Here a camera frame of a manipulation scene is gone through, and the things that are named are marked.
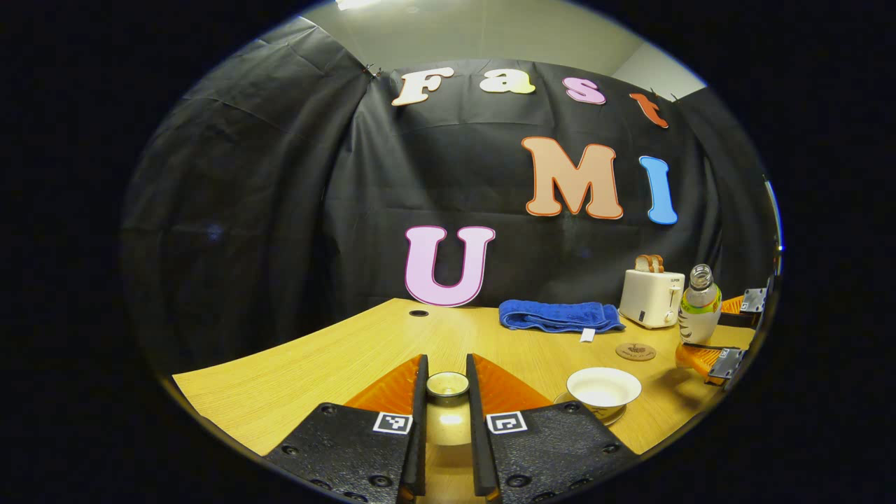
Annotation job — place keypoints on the black backdrop cloth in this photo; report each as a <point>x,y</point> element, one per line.
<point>280,210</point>

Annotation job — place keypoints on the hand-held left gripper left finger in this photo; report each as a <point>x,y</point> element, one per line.
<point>418,434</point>

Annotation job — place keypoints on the toasted bread slice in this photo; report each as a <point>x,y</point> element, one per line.
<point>642,264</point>
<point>658,264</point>

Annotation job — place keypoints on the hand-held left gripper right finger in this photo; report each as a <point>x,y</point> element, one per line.
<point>477,434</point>

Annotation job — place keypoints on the plastic water bottle orange drink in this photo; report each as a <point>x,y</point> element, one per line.
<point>700,308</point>

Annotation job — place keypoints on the round brown coaster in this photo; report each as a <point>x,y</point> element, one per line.
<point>635,351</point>

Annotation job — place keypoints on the teacup lid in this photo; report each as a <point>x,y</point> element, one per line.
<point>448,383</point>

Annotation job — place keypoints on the cream white toaster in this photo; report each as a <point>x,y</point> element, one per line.
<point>651,297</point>

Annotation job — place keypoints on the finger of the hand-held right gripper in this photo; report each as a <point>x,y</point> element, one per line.
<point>752,301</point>
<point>724,364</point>

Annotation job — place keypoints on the white teacup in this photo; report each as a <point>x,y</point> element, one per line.
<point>602,388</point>

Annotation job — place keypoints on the blue folded towel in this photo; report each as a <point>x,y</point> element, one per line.
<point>560,315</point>

